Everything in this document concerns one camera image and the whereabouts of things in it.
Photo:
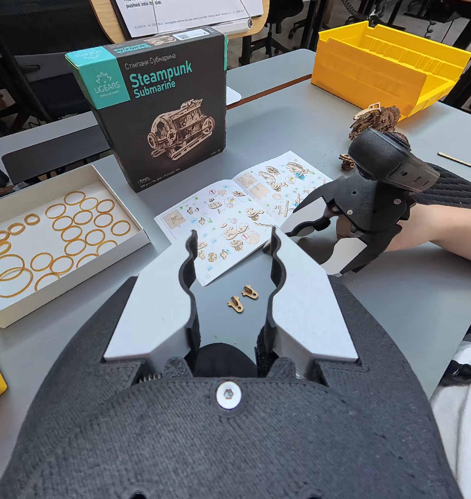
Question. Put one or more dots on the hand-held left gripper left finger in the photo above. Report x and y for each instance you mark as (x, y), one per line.
(149, 312)

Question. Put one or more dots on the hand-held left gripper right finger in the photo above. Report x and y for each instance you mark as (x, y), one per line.
(313, 312)

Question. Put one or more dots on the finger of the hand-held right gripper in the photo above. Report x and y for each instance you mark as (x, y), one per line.
(309, 218)
(346, 253)

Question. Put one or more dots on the person's right forearm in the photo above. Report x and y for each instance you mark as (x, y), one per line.
(446, 234)

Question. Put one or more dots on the dark grey desk mat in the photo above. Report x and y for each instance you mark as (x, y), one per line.
(56, 160)

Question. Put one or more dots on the person's right hand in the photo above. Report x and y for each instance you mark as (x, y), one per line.
(344, 228)

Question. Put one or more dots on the small wooden gear piece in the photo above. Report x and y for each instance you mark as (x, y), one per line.
(346, 161)

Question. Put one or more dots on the small wooden part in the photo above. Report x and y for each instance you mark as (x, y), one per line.
(235, 305)
(250, 292)

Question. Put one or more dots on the open instruction booklet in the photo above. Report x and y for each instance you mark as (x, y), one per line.
(227, 218)

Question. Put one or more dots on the wooden gear model assembly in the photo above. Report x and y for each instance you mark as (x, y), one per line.
(379, 117)

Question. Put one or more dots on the black quilted wrist rest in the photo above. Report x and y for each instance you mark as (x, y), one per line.
(457, 191)
(223, 358)

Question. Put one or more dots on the white cardboard tray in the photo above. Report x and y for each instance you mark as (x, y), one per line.
(114, 230)

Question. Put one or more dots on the thin wooden stick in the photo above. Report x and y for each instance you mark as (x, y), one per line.
(461, 161)

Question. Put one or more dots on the large yellow plastic bin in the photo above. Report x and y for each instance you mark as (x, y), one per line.
(360, 74)

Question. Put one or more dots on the white flat pad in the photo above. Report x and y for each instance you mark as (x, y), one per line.
(232, 95)

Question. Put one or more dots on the dark model kit box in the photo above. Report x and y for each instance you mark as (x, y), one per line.
(157, 128)

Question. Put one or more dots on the person's white shirt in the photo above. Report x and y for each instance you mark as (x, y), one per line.
(465, 429)

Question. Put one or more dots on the black office chair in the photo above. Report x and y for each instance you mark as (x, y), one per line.
(294, 19)
(44, 39)

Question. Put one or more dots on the white printed paper sheet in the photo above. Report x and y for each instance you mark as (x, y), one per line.
(188, 13)

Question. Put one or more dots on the light wooden board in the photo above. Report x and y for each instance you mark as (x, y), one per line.
(102, 19)

